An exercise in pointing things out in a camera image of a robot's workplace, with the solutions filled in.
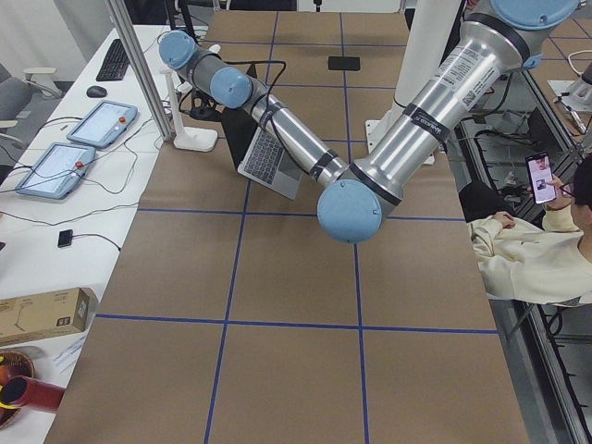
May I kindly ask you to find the white desk lamp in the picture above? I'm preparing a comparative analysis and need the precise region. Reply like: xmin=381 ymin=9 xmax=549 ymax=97
xmin=159 ymin=43 xmax=220 ymax=153

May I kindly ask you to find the grey laptop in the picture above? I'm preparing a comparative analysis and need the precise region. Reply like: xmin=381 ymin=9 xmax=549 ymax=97
xmin=220 ymin=62 xmax=304 ymax=201

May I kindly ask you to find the teach pendant tablet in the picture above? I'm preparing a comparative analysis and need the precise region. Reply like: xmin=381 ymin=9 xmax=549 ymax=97
xmin=67 ymin=100 xmax=138 ymax=149
xmin=15 ymin=142 xmax=96 ymax=200

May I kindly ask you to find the smartphone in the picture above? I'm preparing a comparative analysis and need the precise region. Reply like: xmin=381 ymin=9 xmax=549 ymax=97
xmin=525 ymin=152 xmax=557 ymax=204

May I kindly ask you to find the woven basket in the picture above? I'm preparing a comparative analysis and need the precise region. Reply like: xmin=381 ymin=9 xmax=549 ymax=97
xmin=0 ymin=350 xmax=36 ymax=429

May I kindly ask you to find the black desk mouse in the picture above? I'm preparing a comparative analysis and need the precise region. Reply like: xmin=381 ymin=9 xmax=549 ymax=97
xmin=86 ymin=85 xmax=107 ymax=98

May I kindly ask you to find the seated person in cream sweater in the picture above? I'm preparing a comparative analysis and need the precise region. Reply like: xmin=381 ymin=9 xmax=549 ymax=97
xmin=459 ymin=156 xmax=591 ymax=307

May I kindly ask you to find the far teach pendant tablet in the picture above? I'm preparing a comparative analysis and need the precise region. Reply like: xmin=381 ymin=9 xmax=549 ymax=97
xmin=67 ymin=100 xmax=138 ymax=149

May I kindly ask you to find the near teach pendant tablet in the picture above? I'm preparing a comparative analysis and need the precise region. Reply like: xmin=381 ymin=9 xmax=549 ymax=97
xmin=15 ymin=142 xmax=96 ymax=200

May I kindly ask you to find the small black device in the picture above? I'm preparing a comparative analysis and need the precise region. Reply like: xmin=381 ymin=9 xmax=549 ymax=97
xmin=57 ymin=229 xmax=74 ymax=248

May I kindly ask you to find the cardboard box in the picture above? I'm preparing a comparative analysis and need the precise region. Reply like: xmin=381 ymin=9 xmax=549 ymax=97
xmin=1 ymin=288 xmax=97 ymax=346

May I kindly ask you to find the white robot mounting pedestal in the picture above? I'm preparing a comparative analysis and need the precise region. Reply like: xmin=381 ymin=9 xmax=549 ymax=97
xmin=365 ymin=1 xmax=466 ymax=152

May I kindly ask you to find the black keyboard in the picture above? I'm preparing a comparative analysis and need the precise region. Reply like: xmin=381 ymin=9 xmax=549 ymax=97
xmin=95 ymin=39 xmax=130 ymax=82

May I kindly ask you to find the black mouse pad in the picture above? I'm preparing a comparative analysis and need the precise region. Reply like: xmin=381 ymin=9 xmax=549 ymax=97
xmin=327 ymin=56 xmax=361 ymax=72

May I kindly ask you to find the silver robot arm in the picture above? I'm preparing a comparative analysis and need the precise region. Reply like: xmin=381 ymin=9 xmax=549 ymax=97
xmin=159 ymin=1 xmax=581 ymax=243

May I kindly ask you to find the aluminium frame post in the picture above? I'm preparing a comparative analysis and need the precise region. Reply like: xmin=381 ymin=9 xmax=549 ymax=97
xmin=105 ymin=0 xmax=174 ymax=142

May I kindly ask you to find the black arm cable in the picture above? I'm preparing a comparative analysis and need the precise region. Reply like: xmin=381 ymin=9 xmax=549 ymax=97
xmin=179 ymin=58 xmax=334 ymax=173

